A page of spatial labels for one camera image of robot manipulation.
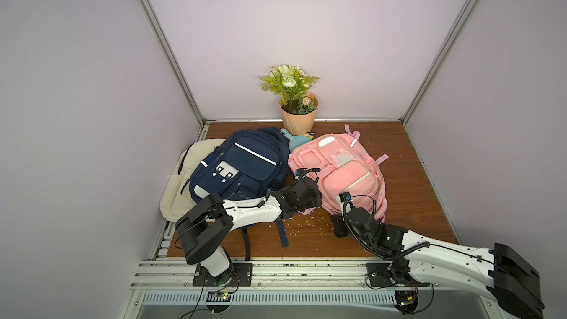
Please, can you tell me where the pink backpack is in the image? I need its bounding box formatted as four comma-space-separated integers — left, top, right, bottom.
288, 125, 388, 222

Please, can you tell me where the navy blue backpack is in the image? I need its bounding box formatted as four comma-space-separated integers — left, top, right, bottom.
188, 127, 293, 248

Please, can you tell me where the cream white backpack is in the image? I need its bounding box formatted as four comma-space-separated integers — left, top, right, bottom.
159, 138, 224, 222

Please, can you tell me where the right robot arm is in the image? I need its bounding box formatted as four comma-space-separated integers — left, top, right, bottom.
337, 192, 545, 318

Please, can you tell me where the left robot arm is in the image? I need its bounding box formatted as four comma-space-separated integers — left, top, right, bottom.
174, 168, 323, 279

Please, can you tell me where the teal plastic paddle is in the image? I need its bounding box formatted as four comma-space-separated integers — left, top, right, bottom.
280, 128, 312, 152

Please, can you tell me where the beige plant pot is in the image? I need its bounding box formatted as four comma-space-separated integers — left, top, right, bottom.
279, 92, 318, 135

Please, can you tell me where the artificial green flowering plant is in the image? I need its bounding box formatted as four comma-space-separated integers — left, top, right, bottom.
260, 64, 320, 115

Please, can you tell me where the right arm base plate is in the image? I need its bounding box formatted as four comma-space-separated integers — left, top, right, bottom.
366, 261, 414, 288

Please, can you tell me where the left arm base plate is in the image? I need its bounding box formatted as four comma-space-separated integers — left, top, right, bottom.
192, 262, 253, 287

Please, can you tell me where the aluminium front rail frame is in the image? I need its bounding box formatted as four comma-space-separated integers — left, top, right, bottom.
117, 256, 510, 319

